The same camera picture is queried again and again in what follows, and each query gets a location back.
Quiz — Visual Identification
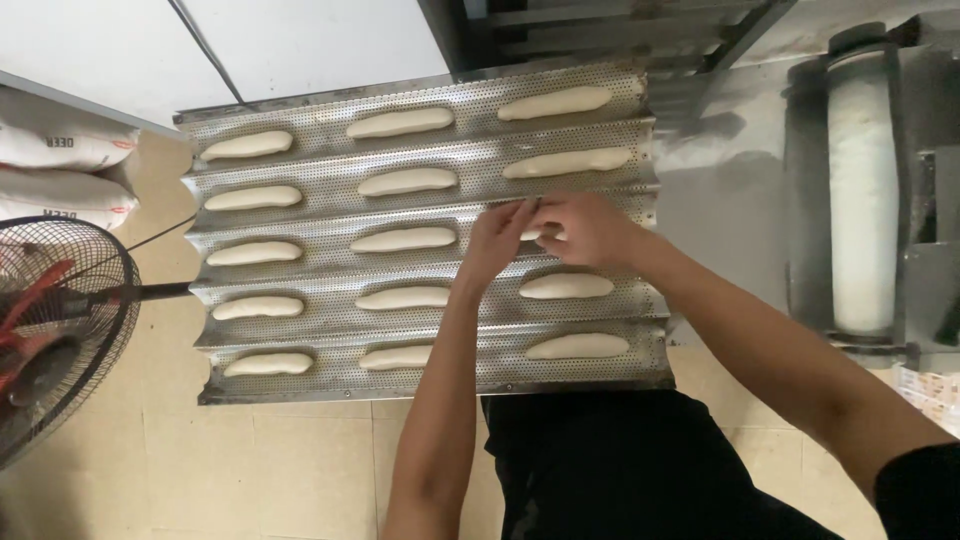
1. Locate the person's black apron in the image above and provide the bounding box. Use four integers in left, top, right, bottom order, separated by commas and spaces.
480, 390, 845, 540

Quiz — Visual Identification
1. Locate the perforated metal baguette tray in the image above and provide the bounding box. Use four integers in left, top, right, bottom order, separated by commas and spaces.
174, 60, 676, 406

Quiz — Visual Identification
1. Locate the white roller belt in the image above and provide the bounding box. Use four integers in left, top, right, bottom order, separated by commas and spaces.
826, 45, 901, 336

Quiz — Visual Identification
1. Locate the person's black right sleeve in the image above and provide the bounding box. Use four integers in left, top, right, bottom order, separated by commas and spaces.
873, 441, 960, 540

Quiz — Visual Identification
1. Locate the person's left hand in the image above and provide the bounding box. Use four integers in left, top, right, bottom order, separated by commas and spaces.
459, 196, 539, 291

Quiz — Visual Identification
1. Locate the printed carton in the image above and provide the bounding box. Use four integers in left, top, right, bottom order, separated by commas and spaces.
896, 366, 960, 438

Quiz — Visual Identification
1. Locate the dark metal rack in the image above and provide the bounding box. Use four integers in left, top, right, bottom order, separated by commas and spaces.
418, 0, 798, 78

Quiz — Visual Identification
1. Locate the grey dough moulder machine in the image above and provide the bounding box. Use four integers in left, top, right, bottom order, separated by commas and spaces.
780, 11, 960, 370

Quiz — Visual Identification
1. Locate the group of raw dough rolls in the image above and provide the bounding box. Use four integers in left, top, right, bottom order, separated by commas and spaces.
198, 86, 635, 378

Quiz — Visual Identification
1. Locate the black fan pole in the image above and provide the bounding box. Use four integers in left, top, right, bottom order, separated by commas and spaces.
97, 280, 196, 303

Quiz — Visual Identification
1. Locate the white flour sack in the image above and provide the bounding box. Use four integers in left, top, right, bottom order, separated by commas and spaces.
0, 166, 141, 231
0, 120, 141, 174

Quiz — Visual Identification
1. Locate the black fan with red blades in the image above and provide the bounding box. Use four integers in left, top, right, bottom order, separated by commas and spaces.
0, 216, 144, 471

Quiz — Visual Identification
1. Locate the person's right hand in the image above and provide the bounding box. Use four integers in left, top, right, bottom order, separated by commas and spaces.
527, 191, 648, 271

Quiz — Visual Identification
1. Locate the black wall cable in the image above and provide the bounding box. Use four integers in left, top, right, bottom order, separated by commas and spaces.
166, 0, 246, 105

